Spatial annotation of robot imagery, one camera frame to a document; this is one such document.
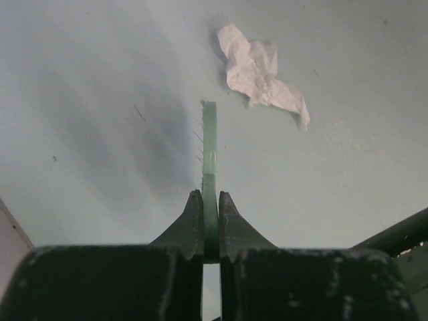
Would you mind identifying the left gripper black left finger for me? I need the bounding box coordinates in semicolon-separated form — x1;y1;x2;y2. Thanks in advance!
1;191;204;320

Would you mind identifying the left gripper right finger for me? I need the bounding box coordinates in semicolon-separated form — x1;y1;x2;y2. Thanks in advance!
219;192;418;320

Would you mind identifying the green hand brush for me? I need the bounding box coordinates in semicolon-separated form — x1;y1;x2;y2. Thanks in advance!
197;100;219;265

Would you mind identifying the white paper scrap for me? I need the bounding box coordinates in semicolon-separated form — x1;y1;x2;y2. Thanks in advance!
217;24;310;128

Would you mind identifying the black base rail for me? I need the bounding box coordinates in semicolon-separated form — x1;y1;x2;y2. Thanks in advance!
349;207;428;295

